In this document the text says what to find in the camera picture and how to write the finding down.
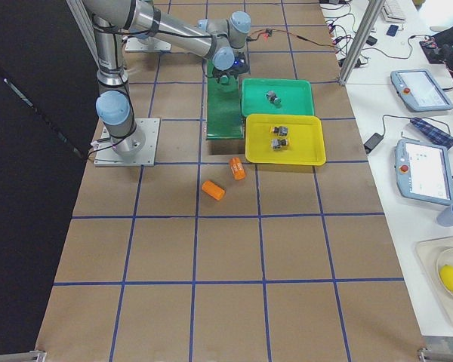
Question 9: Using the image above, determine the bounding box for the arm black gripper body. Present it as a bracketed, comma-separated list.
[213, 53, 248, 78]

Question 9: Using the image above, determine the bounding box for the orange cylinder with 4680 print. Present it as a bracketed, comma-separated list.
[229, 157, 246, 180]

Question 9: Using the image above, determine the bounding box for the plain orange cylinder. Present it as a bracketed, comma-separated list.
[202, 180, 226, 201]

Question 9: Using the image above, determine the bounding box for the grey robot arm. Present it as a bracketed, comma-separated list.
[67, 1, 251, 167]
[131, 11, 251, 55]

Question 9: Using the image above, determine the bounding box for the green conveyor belt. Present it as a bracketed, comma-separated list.
[206, 61, 244, 140]

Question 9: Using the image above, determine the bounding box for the green plastic tray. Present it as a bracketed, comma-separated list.
[241, 78, 315, 117]

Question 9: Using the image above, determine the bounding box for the yellow plastic tray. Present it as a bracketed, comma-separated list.
[245, 114, 326, 166]

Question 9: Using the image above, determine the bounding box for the black power adapter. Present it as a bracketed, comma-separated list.
[363, 133, 384, 155]

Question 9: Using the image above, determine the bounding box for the blue smartphone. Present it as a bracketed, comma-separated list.
[386, 24, 399, 37]

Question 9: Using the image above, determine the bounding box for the white keyboard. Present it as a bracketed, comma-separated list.
[381, 0, 406, 23]

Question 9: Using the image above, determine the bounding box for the upper grey teach pendant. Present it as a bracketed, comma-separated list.
[390, 69, 453, 112]

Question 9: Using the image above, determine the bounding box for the grey teach pendant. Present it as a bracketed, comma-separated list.
[394, 139, 453, 206]
[390, 69, 453, 112]

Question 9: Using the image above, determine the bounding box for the lower grey teach pendant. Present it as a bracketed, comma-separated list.
[394, 139, 453, 206]

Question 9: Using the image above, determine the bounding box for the blue plaid cloth pouch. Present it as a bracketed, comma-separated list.
[410, 118, 453, 149]

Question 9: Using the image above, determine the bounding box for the yellow lemon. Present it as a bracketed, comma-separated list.
[439, 265, 453, 293]

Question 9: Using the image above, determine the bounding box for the beige plastic tray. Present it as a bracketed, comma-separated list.
[415, 237, 453, 326]

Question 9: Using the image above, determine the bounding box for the red and black sensor cable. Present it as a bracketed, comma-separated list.
[245, 28, 348, 49]

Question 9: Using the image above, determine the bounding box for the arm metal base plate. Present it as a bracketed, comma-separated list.
[125, 37, 171, 53]
[93, 118, 160, 167]

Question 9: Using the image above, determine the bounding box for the aluminium frame post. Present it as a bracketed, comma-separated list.
[338, 0, 384, 85]

